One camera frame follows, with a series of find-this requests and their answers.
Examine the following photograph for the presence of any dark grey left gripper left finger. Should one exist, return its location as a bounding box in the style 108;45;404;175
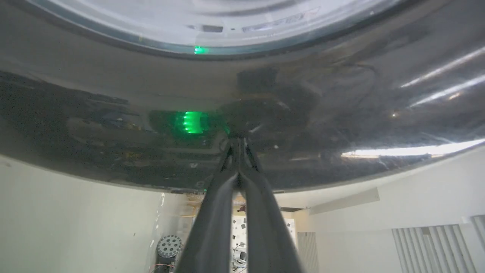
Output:
175;140;241;273

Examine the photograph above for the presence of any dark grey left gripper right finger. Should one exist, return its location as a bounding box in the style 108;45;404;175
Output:
239;139;304;273

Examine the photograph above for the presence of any glossy dark washing machine door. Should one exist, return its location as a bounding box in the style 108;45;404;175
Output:
0;0;485;193

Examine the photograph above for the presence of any white board with black squares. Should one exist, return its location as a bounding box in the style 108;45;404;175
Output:
230;215;296;262

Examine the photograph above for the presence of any grey perforated round drum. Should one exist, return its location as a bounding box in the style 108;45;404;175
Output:
156;235;183;259

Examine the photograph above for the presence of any narrow white ribbed panel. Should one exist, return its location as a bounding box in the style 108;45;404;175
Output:
297;232;319;273

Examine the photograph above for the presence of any white ribbed wall panel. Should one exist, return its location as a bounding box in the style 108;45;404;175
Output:
392;215;485;273

